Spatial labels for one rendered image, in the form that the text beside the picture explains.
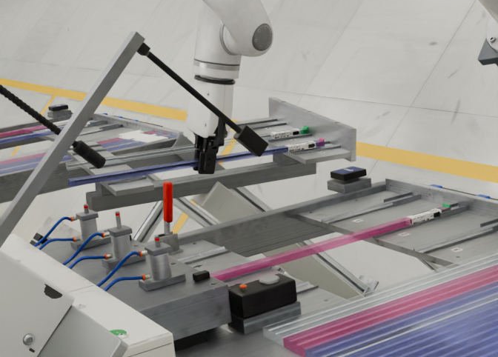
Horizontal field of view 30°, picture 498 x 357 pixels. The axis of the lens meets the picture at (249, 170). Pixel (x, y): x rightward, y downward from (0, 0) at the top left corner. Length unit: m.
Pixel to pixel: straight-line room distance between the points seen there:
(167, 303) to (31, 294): 0.32
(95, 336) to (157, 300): 0.35
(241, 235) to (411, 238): 0.28
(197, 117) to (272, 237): 0.28
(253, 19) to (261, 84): 2.20
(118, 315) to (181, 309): 0.11
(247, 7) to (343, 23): 2.08
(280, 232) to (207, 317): 0.49
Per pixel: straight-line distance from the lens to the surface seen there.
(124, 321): 0.94
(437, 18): 3.24
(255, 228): 1.50
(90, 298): 1.02
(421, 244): 1.35
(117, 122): 2.65
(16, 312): 0.74
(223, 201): 1.84
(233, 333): 1.09
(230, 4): 1.54
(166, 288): 1.08
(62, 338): 0.73
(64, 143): 1.09
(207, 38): 1.64
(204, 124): 1.65
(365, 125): 3.10
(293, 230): 1.55
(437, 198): 1.55
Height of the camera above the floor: 1.72
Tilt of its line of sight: 30 degrees down
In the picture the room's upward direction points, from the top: 51 degrees counter-clockwise
